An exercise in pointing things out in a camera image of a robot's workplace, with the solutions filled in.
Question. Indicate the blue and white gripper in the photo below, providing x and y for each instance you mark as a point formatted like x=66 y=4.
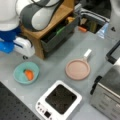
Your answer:
x=11 y=41

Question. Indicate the pink pan with white handle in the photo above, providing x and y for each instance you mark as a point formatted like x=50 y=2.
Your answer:
x=79 y=69

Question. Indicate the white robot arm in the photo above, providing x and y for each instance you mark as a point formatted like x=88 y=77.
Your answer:
x=34 y=15

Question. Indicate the teal bowl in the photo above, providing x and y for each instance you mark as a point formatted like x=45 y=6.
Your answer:
x=20 y=76

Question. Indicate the orange carrot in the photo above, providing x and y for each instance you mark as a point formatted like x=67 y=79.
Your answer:
x=29 y=74

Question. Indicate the green item in drawer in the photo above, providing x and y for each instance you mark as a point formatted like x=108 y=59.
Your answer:
x=59 y=30

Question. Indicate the open grey drawer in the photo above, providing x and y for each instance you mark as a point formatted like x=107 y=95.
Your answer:
x=51 y=40

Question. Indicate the yellow item in drawer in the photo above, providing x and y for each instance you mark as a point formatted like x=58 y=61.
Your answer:
x=69 y=20

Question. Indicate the wooden shelf cabinet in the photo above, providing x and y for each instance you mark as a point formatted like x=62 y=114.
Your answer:
x=63 y=11

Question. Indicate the small orange object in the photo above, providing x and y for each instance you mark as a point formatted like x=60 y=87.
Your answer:
x=82 y=29

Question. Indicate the silver toaster oven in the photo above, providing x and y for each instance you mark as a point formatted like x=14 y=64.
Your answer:
x=106 y=93

